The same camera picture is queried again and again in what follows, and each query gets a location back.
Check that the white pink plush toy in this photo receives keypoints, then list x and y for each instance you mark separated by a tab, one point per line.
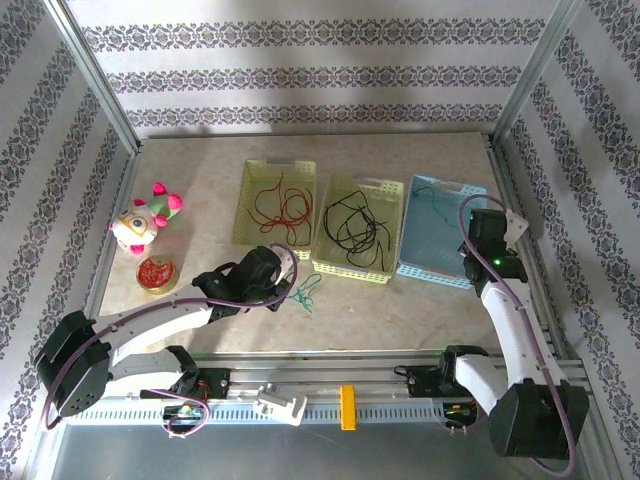
137	225

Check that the aluminium extrusion rails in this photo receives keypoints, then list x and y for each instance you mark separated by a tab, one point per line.
320	372

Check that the pale green plastic basket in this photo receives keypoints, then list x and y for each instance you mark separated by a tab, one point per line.
250	235

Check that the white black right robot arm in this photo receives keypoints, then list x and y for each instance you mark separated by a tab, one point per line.
515	330

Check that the pale yellow plastic basket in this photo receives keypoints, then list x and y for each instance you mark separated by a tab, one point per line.
390	192

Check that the light blue plastic basket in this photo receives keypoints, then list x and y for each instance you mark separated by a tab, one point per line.
430	245

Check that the white plastic mount bracket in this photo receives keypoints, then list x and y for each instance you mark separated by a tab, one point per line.
280	402

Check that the round red gold tin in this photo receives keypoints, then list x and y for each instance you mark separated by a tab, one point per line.
157	275

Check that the yellow plastic bracket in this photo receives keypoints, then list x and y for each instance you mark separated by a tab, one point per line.
348	407

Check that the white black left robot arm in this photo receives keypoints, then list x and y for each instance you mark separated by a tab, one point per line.
155	325

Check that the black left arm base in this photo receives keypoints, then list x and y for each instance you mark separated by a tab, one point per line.
212	382

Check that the aluminium frame post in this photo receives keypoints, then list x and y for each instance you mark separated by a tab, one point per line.
535	75
92	75

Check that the small circuit board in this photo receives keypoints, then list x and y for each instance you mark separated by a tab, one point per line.
457	412
184	412

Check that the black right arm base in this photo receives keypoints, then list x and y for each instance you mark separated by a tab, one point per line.
420	382

